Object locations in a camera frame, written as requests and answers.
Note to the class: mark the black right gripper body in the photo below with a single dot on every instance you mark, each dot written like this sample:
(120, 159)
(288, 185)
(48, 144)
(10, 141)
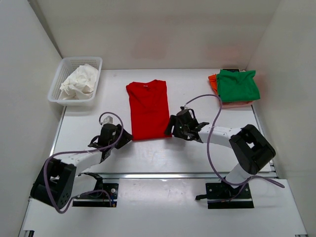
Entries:
(180, 131)

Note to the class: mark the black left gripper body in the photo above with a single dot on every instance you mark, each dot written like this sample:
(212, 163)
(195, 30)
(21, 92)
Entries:
(118, 134)

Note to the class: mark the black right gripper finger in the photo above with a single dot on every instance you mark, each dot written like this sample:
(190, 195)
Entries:
(172, 120)
(168, 131)

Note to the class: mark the red t shirt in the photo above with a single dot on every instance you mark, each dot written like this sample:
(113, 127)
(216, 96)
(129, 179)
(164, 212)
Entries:
(149, 110)

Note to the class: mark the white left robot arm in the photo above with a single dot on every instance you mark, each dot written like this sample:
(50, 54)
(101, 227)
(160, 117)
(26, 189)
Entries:
(62, 180)

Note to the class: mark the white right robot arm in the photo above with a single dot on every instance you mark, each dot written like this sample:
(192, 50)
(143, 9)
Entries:
(250, 147)

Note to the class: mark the black device behind shirt stack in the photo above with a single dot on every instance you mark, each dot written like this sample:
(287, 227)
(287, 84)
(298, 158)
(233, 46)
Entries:
(231, 70)

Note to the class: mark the pink folded t shirt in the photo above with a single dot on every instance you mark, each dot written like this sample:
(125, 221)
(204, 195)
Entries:
(239, 104)

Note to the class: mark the orange folded t shirt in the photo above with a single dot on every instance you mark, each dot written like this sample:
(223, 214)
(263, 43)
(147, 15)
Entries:
(213, 83)

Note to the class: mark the white crumpled t shirt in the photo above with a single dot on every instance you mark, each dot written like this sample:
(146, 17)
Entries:
(80, 84)

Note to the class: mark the white plastic basket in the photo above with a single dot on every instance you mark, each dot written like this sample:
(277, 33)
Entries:
(65, 68)

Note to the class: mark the green folded t shirt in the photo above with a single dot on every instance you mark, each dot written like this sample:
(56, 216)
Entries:
(237, 86)

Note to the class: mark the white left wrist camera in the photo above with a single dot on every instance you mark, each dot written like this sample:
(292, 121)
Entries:
(106, 120)

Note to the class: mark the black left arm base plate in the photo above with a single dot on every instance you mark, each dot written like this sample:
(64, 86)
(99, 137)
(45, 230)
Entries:
(100, 199)

